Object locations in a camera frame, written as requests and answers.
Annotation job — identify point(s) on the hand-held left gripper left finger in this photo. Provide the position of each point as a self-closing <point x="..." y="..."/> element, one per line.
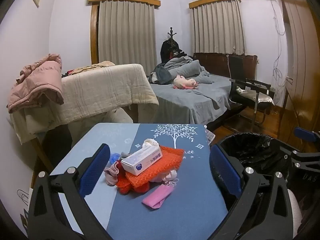
<point x="95" y="170"/>

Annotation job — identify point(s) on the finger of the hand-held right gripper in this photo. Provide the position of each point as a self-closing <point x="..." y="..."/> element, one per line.
<point x="300" y="156"/>
<point x="305" y="133"/>

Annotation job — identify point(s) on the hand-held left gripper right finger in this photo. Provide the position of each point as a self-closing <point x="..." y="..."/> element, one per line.
<point x="225" y="172"/>

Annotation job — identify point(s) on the pale pink cloth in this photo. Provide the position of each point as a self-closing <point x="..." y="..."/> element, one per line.
<point x="111" y="175"/>

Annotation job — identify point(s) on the blue plastic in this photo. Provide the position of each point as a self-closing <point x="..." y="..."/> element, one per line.
<point x="115" y="158"/>

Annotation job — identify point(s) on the trash bin with black bag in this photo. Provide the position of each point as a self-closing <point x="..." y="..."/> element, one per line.
<point x="250" y="150"/>

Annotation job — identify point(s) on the red plastic net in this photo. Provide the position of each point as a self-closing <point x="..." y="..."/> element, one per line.
<point x="125" y="187"/>

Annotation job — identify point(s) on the white medicine box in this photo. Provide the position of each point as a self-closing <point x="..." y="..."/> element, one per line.
<point x="142" y="161"/>

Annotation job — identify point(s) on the white cloth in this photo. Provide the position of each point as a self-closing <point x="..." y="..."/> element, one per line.
<point x="170" y="175"/>

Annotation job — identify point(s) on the orange knitted cloth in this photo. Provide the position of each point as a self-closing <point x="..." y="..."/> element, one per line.
<point x="172" y="151"/>
<point x="160" y="170"/>

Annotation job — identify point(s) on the white tissue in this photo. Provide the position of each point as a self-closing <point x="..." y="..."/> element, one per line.
<point x="150" y="143"/>

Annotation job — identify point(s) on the pink face mask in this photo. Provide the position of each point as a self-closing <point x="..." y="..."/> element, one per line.
<point x="156" y="196"/>

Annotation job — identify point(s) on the grey quilted mat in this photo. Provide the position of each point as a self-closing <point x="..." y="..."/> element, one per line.
<point x="210" y="136"/>

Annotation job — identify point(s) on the silver cushion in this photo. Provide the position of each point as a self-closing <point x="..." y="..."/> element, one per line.
<point x="252" y="95"/>

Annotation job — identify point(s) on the beige striped blanket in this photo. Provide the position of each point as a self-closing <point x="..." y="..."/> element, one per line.
<point x="100" y="92"/>

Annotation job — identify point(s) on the wooden wardrobe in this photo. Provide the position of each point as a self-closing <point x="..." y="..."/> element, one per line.
<point x="302" y="55"/>

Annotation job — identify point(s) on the blue tree-print tablecloth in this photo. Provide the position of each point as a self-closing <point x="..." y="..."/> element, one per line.
<point x="160" y="217"/>

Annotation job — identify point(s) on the cream quilt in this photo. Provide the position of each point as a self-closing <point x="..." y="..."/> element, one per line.
<point x="27" y="125"/>

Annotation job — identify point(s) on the grey bed sheet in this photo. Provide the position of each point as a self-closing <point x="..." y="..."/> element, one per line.
<point x="180" y="100"/>

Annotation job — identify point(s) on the black chair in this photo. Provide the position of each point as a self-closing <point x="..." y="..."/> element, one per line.
<point x="236" y="67"/>

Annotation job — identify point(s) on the pink plush toy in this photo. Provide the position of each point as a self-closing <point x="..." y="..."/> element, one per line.
<point x="183" y="82"/>

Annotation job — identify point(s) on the tan cloth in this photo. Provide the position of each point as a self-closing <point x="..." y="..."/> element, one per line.
<point x="95" y="66"/>

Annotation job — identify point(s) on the pink padded jacket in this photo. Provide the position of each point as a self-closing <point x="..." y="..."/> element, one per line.
<point x="37" y="80"/>

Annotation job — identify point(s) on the pile of grey clothes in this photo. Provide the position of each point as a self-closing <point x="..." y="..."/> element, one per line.
<point x="185" y="67"/>

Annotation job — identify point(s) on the dark grey garment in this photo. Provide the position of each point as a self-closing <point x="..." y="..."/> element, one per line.
<point x="161" y="75"/>

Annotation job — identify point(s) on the wide beige curtain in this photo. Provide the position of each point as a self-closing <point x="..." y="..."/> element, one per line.
<point x="125" y="35"/>

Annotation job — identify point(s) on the dark wooden coat rack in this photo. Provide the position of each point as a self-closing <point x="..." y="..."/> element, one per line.
<point x="171" y="33"/>

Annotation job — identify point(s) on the wooden window frame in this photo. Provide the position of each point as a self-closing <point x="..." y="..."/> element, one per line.
<point x="94" y="30"/>

